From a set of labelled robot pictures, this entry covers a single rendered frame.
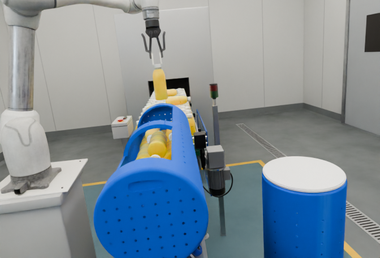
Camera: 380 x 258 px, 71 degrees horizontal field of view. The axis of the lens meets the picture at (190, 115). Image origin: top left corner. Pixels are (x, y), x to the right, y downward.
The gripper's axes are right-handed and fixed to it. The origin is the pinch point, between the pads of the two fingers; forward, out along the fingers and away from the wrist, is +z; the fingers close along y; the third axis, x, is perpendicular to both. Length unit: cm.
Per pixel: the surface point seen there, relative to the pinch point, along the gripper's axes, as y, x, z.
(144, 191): -4, -90, 32
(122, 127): -27, 16, 39
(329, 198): 51, -77, 49
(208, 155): 25, 12, 64
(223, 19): 133, 426, -73
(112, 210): -12, -90, 36
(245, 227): 56, 49, 147
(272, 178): 37, -66, 46
